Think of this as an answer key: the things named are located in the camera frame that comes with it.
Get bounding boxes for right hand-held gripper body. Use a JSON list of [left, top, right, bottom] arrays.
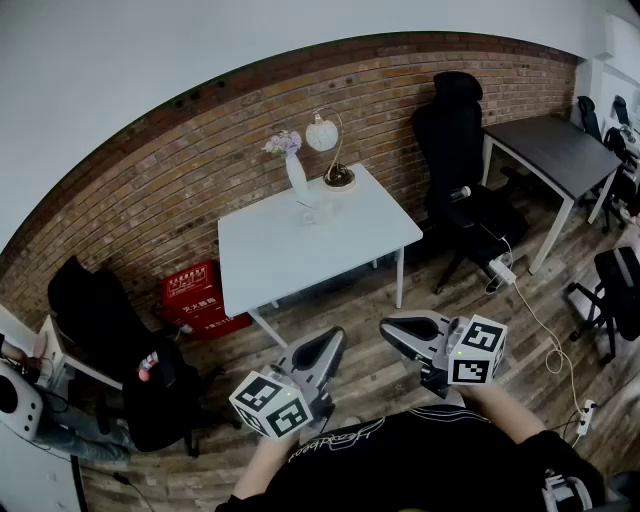
[[379, 309, 509, 399]]

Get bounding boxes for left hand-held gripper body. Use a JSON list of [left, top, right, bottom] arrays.
[[228, 327, 349, 442]]

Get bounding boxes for small white bowl with spoon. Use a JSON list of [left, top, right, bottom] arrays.
[[302, 199, 338, 226]]

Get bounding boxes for person's left forearm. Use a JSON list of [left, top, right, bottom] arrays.
[[233, 433, 302, 501]]

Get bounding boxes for person's right forearm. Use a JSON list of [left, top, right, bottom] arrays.
[[458, 383, 547, 446]]

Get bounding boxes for person's black printed shirt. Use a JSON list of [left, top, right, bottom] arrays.
[[214, 404, 607, 512]]

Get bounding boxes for red fire extinguisher box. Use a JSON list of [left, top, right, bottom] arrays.
[[159, 259, 254, 342]]

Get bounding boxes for pink and red bottle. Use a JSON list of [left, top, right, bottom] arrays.
[[136, 349, 161, 384]]

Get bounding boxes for small white power strip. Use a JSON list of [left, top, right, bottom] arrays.
[[574, 398, 599, 437]]

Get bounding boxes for white square table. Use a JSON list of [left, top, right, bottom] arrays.
[[217, 162, 425, 349]]

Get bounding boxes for black mesh office chair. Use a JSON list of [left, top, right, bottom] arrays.
[[567, 246, 640, 366]]

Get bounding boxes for black office chair with jacket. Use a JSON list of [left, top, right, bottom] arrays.
[[47, 255, 242, 459]]

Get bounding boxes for dark desk white legs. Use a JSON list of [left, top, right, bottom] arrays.
[[482, 115, 624, 275]]

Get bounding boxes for black high-back office chair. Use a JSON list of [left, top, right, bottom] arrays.
[[410, 71, 531, 296]]

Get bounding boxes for white ceramic vase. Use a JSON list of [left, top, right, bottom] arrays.
[[284, 153, 319, 207]]

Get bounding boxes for white round speaker device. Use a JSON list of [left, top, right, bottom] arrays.
[[0, 369, 44, 444]]

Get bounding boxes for gold table lamp white globe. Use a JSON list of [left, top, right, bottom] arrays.
[[304, 107, 357, 193]]

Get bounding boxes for purple flower bunch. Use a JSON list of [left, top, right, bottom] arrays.
[[262, 129, 304, 161]]

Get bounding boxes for long white cable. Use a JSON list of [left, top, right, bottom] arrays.
[[509, 279, 587, 417]]

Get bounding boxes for white wall air conditioner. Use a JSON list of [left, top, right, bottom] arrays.
[[601, 12, 640, 65]]

